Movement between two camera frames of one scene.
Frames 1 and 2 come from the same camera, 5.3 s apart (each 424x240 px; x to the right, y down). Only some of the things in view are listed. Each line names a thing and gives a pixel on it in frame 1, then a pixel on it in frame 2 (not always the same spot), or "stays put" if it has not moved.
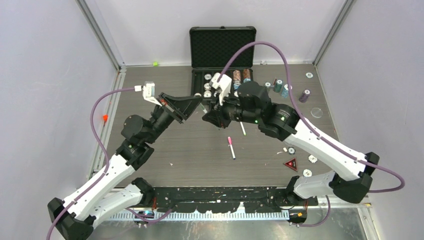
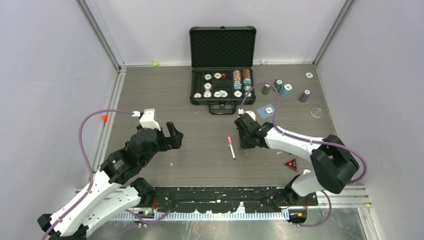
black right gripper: x=217 y=117 to x=243 y=144
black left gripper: x=185 y=106 to x=174 y=141
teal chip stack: x=277 y=87 stays put
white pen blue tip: x=230 y=144 stays put
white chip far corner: x=309 y=75 stays put
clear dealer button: x=316 y=112 stays put
